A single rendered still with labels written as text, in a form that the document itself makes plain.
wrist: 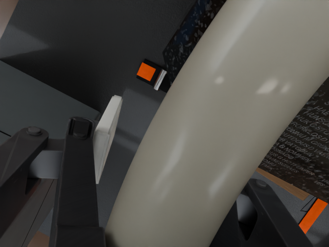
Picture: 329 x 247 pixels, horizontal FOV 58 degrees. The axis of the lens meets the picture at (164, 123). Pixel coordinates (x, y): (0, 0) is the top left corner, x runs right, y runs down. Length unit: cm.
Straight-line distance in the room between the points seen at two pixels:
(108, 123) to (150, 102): 89
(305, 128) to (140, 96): 74
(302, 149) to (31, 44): 92
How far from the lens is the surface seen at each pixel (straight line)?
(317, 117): 35
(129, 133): 108
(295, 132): 38
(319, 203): 132
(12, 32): 114
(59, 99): 104
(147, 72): 100
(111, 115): 17
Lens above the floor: 101
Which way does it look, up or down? 71 degrees down
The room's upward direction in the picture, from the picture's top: 173 degrees counter-clockwise
